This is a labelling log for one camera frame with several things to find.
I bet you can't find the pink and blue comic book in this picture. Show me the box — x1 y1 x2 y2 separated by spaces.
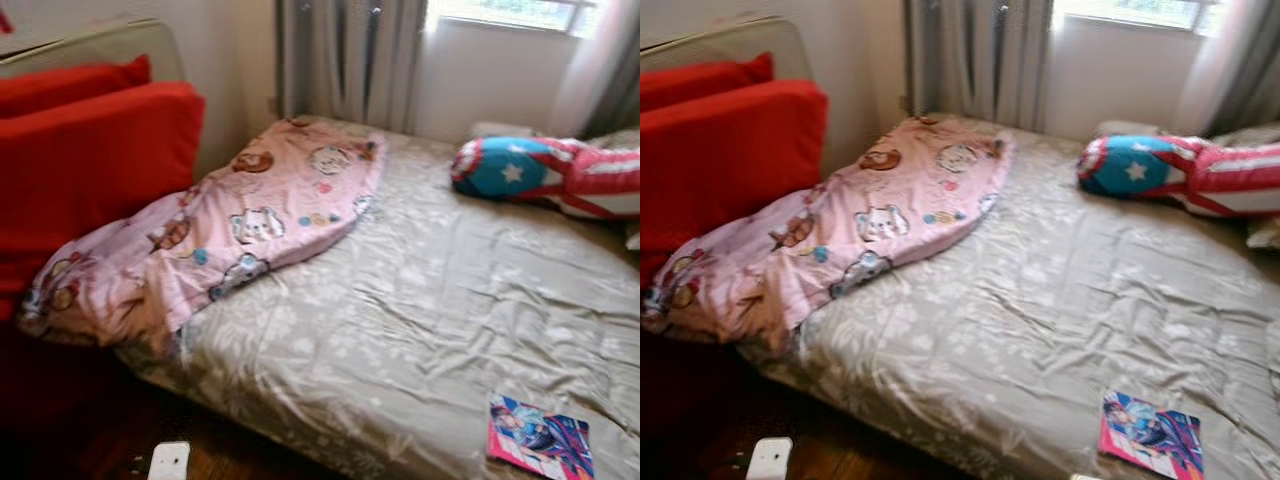
1098 390 1206 480
486 394 596 480

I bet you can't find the large red fabric cushion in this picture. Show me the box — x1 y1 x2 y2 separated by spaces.
0 82 207 321
640 78 831 286

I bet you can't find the blue star shield pillow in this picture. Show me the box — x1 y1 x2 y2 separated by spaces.
1077 134 1280 219
450 136 641 221

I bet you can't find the small red fabric cushion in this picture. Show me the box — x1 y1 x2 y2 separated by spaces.
640 52 776 113
0 55 153 121

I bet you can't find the pale sheer curtain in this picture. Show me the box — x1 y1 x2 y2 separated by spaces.
1170 0 1280 139
545 0 641 141

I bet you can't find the grey pillow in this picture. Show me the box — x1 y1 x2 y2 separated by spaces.
470 120 541 141
1095 120 1166 139

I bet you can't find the green quilted mattress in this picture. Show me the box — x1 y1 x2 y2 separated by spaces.
0 18 186 83
640 15 813 81

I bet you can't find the beige floral bedsheet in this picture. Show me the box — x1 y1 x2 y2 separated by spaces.
740 112 1280 480
115 115 641 480

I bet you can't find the pink cartoon animal blanket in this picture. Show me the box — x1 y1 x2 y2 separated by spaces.
18 118 387 351
645 115 1018 351

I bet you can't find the bright window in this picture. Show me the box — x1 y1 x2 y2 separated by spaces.
430 0 601 36
1055 0 1226 36

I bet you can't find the grey pleated curtain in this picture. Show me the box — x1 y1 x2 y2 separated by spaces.
275 0 431 136
905 0 1056 131

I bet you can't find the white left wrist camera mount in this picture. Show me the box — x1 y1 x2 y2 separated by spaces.
746 437 793 480
148 441 191 480

